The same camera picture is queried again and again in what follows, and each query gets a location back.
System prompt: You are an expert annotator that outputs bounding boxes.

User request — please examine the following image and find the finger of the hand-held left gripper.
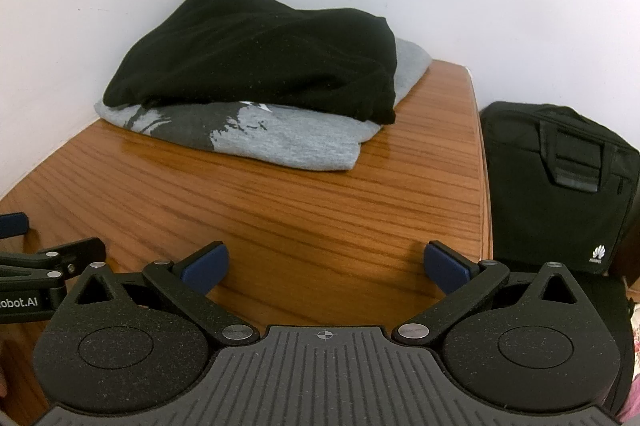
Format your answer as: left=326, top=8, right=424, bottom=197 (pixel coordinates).
left=0, top=237, right=107, bottom=281
left=0, top=212, right=29, bottom=239

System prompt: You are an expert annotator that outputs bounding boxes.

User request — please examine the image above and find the pink cloth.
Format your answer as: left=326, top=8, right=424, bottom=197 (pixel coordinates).
left=627, top=296, right=640, bottom=407

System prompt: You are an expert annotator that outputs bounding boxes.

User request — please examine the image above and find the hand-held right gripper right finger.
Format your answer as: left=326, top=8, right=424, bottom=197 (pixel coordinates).
left=392, top=241, right=580, bottom=347

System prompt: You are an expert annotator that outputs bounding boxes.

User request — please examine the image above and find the grey printed t-shirt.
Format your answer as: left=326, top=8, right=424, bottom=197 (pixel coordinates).
left=94, top=37, right=433, bottom=172

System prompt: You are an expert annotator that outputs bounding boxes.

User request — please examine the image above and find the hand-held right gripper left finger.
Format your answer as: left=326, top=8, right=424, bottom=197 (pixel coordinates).
left=74, top=241, right=261, bottom=347

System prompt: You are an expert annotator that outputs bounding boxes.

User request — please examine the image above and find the dark bag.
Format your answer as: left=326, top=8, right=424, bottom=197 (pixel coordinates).
left=479, top=101, right=640, bottom=278

